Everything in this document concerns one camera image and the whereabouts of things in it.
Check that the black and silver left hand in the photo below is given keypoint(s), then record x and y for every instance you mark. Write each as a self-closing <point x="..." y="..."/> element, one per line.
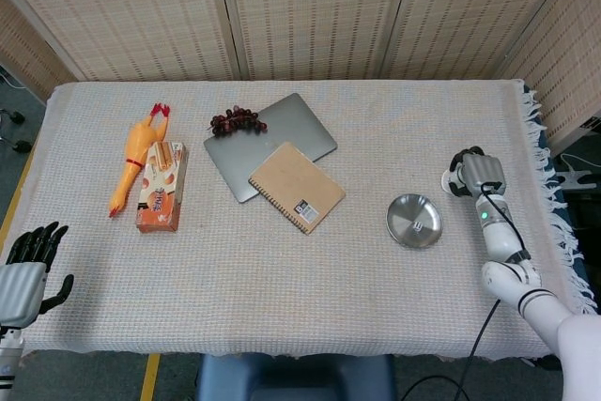
<point x="19" y="288"/>

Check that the black and silver right hand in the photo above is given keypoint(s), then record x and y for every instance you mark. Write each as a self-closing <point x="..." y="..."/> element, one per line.
<point x="483" y="171"/>

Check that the white paper cup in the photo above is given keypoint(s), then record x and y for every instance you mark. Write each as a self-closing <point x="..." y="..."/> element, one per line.
<point x="445" y="181"/>

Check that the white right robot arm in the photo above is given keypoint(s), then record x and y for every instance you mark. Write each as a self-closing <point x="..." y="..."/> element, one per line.
<point x="504" y="274"/>

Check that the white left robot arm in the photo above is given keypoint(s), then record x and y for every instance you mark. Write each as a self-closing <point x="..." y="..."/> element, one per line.
<point x="8" y="363"/>

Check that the small steel plate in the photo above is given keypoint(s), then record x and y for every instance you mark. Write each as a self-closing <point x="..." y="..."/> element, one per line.
<point x="404" y="220"/>

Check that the black chair caster base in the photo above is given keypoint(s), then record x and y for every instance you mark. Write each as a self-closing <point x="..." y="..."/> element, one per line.
<point x="19" y="143"/>

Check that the orange biscuit box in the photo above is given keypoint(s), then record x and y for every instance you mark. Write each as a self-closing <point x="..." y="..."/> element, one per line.
<point x="159" y="194"/>

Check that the yellow rubber chicken toy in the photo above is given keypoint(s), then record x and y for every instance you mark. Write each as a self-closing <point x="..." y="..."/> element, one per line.
<point x="136" y="143"/>

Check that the brown spiral notebook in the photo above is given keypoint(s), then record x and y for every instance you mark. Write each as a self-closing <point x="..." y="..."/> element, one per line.
<point x="296" y="185"/>

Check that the grey closed laptop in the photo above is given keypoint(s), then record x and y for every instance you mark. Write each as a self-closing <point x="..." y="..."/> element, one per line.
<point x="282" y="128"/>

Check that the white woven tablecloth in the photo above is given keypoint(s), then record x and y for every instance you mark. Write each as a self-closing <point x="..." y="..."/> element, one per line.
<point x="282" y="288"/>

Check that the beige woven folding screen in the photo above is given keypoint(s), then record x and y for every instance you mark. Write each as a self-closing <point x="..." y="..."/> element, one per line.
<point x="310" y="11"/>

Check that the dark red grape bunch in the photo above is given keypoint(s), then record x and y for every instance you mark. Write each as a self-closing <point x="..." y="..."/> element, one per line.
<point x="232" y="121"/>

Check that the blue padded seat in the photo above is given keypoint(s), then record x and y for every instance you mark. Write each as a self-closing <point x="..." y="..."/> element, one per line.
<point x="296" y="377"/>

